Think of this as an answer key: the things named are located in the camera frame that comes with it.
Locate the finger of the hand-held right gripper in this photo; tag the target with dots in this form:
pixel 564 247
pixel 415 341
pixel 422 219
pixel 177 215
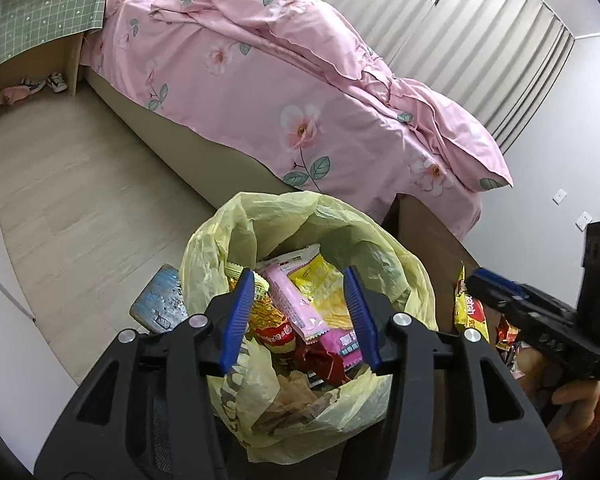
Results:
pixel 490 292
pixel 492 276

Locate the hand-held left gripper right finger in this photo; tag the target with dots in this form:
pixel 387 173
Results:
pixel 360 310

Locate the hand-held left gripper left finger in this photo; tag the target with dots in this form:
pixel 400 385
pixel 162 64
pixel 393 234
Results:
pixel 240 315

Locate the yellow wrapper red lettering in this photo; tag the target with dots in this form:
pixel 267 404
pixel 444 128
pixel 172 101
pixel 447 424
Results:
pixel 467 310

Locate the yellow pink chips packet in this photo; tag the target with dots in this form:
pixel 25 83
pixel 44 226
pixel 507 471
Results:
pixel 325 285

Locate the red snack wrapper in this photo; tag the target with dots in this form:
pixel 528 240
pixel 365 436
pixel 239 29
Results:
pixel 320 360
pixel 507 332

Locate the pink snack wrapper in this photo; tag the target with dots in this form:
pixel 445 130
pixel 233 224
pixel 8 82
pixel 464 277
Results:
pixel 292 305

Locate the white orange wrapper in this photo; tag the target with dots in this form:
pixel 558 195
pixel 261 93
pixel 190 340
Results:
pixel 285 260

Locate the yellow plastic bag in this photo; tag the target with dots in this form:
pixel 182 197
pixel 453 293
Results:
pixel 290 210

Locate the person's right hand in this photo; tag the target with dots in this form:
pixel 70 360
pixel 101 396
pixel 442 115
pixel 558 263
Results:
pixel 582 400

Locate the blue grey scuffed object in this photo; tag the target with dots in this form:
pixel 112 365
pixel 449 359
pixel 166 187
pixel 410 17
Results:
pixel 157 300

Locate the brown crumpled paper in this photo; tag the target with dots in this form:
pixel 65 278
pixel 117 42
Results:
pixel 295 400

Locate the beige bed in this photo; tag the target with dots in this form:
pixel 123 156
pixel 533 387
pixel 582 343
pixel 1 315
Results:
pixel 180 142

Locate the pink floral bed sheet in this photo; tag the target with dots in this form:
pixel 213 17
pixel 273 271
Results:
pixel 205 85

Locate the white striped curtain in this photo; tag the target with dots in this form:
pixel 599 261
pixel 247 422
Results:
pixel 430 35

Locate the pink floral duvet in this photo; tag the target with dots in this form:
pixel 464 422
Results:
pixel 305 35

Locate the white shoe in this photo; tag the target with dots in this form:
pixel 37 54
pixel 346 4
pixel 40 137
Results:
pixel 56 82

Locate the grey striped shoe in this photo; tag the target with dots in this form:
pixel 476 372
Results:
pixel 32 86

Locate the pink slipper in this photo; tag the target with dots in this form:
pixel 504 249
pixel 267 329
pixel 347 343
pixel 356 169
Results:
pixel 14 95

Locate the green checked cloth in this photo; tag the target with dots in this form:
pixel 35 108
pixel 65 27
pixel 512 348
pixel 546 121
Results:
pixel 45 15

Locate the white wall switch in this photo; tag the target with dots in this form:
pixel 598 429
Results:
pixel 560 196

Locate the white wall socket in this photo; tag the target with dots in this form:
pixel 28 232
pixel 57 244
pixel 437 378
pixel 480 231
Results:
pixel 584 219

